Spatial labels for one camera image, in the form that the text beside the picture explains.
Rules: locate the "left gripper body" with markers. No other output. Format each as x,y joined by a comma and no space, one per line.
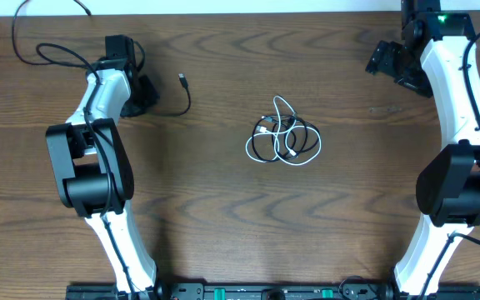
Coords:
142,96

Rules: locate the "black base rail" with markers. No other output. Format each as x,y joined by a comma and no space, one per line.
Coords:
198,291

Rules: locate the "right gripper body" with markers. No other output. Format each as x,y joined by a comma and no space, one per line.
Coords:
393,62

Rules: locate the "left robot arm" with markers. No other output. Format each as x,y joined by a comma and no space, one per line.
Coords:
94,177

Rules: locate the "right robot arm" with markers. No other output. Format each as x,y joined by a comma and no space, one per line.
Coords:
436,58

